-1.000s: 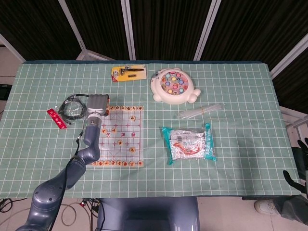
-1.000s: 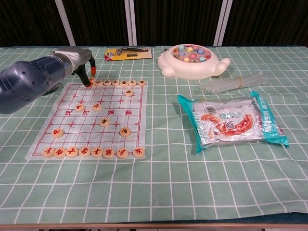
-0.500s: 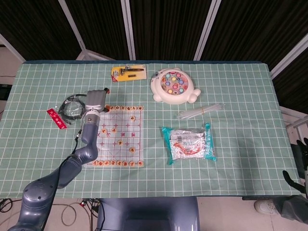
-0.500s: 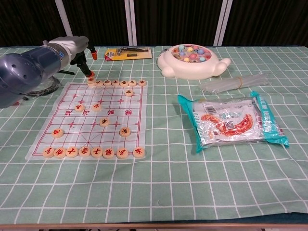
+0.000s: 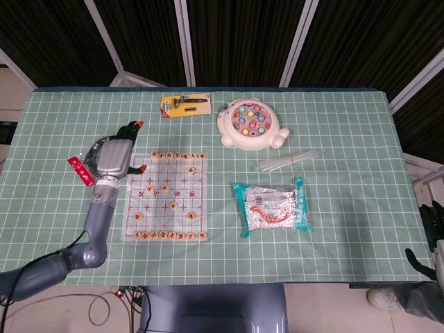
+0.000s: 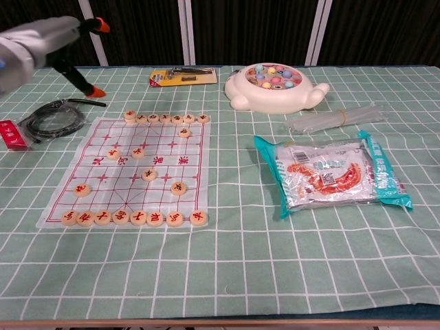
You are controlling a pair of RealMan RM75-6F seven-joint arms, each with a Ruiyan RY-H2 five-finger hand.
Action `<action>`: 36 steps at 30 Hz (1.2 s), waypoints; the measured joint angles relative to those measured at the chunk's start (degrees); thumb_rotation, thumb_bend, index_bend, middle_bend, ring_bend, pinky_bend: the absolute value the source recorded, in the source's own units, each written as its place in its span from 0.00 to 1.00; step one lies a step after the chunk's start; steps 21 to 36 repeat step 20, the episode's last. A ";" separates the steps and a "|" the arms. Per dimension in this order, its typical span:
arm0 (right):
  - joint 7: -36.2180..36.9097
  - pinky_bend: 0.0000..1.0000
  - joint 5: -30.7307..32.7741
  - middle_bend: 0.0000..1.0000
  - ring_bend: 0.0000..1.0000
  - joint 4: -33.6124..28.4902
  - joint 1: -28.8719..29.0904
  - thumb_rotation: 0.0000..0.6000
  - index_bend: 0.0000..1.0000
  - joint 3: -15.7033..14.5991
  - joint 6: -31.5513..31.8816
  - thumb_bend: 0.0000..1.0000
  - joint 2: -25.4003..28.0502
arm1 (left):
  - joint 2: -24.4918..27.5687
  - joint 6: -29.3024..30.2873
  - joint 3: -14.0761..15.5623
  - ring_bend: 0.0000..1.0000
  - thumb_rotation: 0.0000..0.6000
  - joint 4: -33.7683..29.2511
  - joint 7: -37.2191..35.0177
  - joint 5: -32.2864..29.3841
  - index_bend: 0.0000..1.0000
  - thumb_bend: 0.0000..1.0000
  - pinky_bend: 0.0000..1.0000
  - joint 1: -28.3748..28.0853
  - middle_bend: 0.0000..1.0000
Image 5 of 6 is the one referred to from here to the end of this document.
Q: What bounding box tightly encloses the green checked tablecloth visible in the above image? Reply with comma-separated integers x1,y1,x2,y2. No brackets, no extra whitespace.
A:
0,87,434,288

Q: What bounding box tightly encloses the white sneaker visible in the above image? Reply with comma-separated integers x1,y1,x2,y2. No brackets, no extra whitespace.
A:
366,287,400,309

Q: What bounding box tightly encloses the teal silver snack bag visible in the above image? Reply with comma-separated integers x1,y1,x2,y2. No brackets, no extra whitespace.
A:
232,176,313,239

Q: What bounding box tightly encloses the white screen foot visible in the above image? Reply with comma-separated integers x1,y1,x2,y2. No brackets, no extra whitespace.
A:
109,71,167,87
404,152,444,209

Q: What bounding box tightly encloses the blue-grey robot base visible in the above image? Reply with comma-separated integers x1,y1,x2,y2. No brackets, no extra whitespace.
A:
138,284,289,333

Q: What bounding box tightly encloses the chinese chess board set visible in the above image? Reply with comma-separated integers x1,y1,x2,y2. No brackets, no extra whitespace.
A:
120,152,209,244

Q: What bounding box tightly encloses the clear glue stick bundle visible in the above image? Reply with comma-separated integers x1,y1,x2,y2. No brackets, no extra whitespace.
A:
255,148,325,173

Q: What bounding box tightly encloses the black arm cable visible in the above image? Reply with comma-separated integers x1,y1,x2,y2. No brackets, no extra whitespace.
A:
0,229,87,333

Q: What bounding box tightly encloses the dark grey trouser leg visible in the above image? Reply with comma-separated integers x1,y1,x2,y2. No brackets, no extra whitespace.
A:
397,280,444,322

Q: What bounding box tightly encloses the small red box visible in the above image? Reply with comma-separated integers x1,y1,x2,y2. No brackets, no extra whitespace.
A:
67,155,96,187

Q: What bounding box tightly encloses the black cable in clear bag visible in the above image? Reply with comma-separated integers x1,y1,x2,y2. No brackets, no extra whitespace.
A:
78,135,112,178

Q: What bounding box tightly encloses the yellow tool blister pack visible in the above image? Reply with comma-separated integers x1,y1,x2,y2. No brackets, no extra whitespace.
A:
160,92,213,120

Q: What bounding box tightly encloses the white fishing game toy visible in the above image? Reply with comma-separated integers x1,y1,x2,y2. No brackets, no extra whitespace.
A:
216,96,291,152

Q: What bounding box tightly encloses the black box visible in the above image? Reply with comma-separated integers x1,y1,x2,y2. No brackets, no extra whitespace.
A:
0,120,18,145

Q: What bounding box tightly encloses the white floor cable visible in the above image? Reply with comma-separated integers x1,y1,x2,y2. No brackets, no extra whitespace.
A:
87,292,135,327

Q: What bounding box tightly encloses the black slatted screen panel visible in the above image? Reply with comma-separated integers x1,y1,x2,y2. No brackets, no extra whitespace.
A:
287,0,444,101
93,0,191,87
391,65,444,160
0,0,122,87
187,0,309,87

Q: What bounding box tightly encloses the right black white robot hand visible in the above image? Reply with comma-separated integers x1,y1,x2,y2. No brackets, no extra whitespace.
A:
405,199,444,282

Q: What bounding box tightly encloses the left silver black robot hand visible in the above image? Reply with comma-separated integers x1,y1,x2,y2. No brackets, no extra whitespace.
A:
96,119,148,180

